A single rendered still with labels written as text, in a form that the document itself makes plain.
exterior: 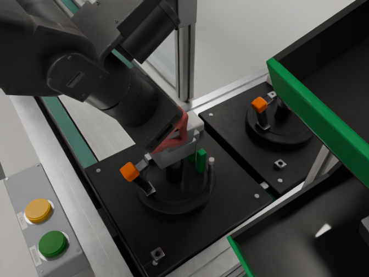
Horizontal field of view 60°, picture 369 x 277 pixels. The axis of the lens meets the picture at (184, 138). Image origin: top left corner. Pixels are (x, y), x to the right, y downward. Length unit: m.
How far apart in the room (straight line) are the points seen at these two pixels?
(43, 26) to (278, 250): 0.23
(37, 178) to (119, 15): 0.41
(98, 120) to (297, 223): 0.58
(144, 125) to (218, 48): 0.73
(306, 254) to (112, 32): 0.24
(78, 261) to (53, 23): 0.40
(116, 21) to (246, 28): 0.93
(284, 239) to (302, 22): 1.08
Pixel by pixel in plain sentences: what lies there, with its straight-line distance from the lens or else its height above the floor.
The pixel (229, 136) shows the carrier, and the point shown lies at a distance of 0.64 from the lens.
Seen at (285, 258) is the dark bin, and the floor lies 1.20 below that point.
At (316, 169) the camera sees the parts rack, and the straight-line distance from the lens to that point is 0.31.
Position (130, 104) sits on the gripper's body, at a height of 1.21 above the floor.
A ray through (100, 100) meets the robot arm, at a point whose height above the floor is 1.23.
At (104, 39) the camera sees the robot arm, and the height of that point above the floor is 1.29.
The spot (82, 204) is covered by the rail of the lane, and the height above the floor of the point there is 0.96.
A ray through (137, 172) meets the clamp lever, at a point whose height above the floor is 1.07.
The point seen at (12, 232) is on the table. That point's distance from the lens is 0.73.
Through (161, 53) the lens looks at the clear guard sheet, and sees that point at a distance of 0.76.
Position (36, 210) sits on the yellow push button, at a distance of 0.59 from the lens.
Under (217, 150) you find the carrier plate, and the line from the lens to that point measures 0.61.
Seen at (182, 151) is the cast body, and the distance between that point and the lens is 0.48.
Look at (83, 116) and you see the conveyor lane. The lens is 0.79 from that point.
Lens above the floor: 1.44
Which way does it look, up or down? 48 degrees down
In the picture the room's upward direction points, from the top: straight up
